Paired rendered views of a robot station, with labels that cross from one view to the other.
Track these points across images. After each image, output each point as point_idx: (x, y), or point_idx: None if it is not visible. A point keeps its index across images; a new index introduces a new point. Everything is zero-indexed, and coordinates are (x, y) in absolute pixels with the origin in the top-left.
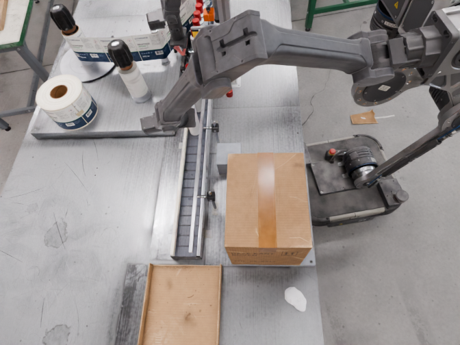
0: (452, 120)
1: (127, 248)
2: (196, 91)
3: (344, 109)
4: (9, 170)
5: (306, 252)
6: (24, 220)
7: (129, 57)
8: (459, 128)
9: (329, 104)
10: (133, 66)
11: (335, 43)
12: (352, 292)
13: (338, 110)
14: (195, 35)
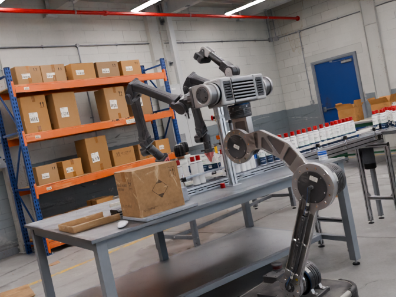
0: (296, 187)
1: (105, 214)
2: (132, 107)
3: (393, 294)
4: (135, 265)
5: (132, 182)
6: (94, 207)
7: (180, 152)
8: (307, 198)
9: (384, 288)
10: (182, 158)
11: (160, 91)
12: None
13: (386, 293)
14: (215, 149)
